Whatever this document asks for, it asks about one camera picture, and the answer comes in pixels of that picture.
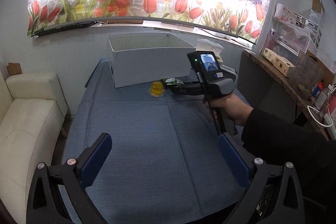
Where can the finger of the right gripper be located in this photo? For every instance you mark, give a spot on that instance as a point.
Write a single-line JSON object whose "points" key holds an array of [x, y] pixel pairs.
{"points": [[186, 84], [187, 90]]}

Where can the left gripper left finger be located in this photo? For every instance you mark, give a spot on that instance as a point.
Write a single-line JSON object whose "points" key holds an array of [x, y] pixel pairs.
{"points": [[45, 203]]}

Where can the dark wooden side shelf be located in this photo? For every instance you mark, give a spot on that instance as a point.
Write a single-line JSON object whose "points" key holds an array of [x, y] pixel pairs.
{"points": [[264, 87]]}

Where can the clear acrylic organizer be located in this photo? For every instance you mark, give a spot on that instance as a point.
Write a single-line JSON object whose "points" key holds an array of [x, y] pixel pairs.
{"points": [[293, 34]]}

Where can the cardboard piece behind sofa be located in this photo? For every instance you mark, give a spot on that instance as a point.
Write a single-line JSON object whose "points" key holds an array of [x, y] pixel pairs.
{"points": [[13, 69]]}

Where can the cream leather sofa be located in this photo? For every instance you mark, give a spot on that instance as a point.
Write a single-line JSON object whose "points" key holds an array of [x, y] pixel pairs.
{"points": [[33, 109]]}

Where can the white tissue pack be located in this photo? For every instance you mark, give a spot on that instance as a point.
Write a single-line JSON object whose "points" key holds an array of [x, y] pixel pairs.
{"points": [[207, 45]]}

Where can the white cardboard box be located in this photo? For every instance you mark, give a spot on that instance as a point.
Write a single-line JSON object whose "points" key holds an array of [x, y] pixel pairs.
{"points": [[137, 58]]}

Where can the person right forearm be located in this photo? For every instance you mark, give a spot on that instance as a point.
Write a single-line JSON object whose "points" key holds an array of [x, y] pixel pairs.
{"points": [[277, 142]]}

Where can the blue table cloth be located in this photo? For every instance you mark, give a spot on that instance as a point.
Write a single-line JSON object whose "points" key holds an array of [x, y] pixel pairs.
{"points": [[164, 166]]}

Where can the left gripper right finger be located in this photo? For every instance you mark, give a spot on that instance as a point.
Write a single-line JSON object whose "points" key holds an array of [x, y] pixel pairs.
{"points": [[272, 194]]}

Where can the beige patterned carton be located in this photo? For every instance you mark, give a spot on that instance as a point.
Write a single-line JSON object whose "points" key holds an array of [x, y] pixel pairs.
{"points": [[280, 63]]}

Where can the person right hand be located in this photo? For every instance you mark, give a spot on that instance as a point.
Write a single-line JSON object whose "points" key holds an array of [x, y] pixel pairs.
{"points": [[233, 106]]}

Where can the yellow jelly cup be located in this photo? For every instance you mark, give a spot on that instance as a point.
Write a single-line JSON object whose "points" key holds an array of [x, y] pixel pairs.
{"points": [[157, 89]]}

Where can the yellow green snack packet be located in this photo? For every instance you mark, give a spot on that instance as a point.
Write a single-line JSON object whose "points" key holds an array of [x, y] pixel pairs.
{"points": [[172, 82]]}

